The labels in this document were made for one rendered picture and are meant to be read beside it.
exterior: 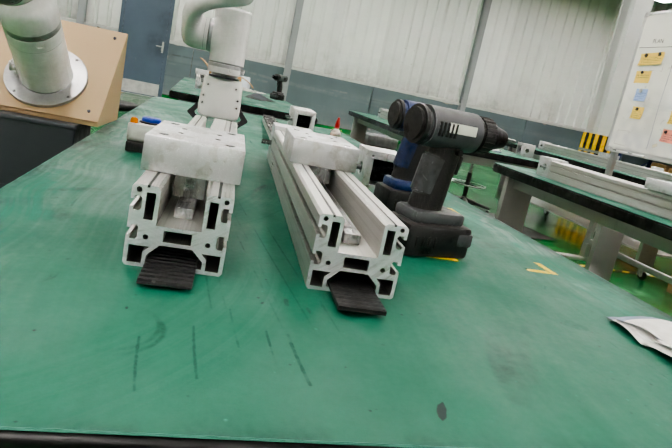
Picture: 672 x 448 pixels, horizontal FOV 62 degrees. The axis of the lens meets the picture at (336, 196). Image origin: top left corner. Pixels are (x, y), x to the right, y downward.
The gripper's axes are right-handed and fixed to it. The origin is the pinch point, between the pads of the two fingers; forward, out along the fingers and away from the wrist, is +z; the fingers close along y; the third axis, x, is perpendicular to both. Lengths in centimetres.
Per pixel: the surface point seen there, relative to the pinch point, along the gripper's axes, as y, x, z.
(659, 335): -55, 90, 1
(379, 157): -37.0, 21.0, -5.2
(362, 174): -34.2, 19.9, -0.6
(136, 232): 4, 83, 0
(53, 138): 37.3, -1.5, 7.2
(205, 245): -3, 85, 0
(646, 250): -339, -232, 57
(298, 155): -15, 54, -7
